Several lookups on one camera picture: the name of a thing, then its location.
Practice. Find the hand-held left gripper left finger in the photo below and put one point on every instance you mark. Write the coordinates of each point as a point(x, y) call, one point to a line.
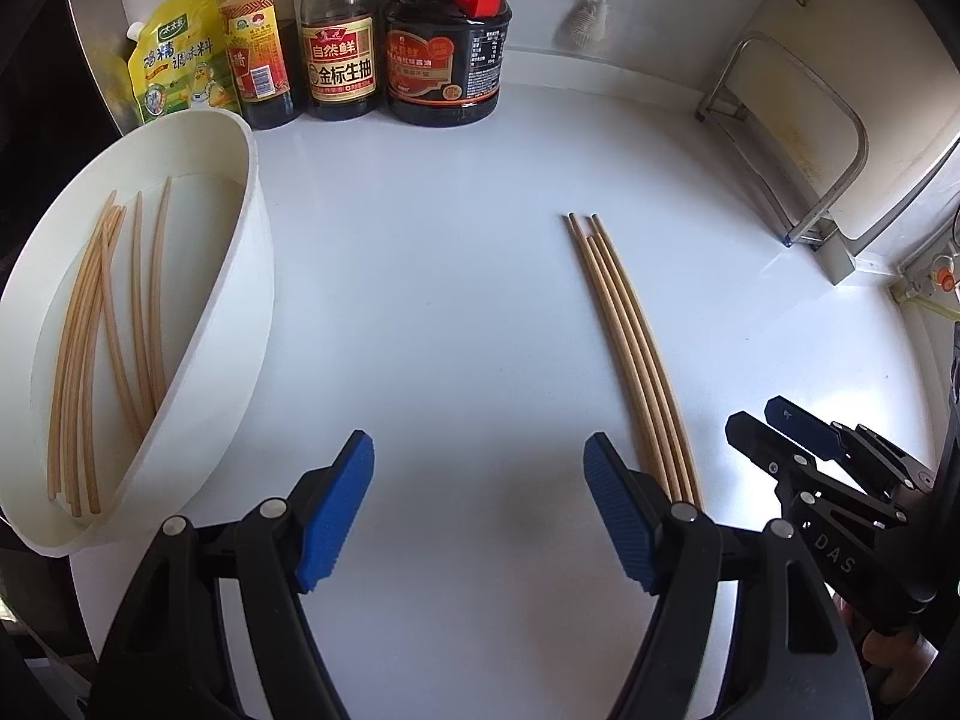
point(337, 510)

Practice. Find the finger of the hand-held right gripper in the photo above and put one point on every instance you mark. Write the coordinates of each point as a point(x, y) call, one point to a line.
point(765, 450)
point(802, 424)

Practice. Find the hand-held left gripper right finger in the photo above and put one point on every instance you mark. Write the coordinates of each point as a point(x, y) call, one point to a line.
point(619, 517)

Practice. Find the light wooden chopstick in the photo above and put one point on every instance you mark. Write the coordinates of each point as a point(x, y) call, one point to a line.
point(609, 330)
point(634, 349)
point(651, 349)

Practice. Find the white plastic container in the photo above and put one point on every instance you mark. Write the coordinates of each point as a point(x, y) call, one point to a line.
point(210, 360)

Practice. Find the pile of wooden chopsticks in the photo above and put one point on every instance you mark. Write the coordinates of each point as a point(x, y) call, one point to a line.
point(71, 360)

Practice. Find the person's right hand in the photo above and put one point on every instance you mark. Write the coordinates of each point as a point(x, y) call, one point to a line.
point(892, 652)

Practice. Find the glass soy sauce bottle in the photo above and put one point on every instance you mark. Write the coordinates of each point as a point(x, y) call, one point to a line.
point(341, 52)

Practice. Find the vinegar bottle with tan label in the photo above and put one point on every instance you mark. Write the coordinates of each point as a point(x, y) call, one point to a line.
point(259, 52)

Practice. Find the dark sauce jug red cap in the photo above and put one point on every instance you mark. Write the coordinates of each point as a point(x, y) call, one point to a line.
point(446, 52)

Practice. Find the yellow green seasoning pouch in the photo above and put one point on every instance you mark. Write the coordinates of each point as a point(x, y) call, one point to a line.
point(180, 52)

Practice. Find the wall valve with orange knob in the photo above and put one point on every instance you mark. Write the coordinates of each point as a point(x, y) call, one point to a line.
point(946, 281)

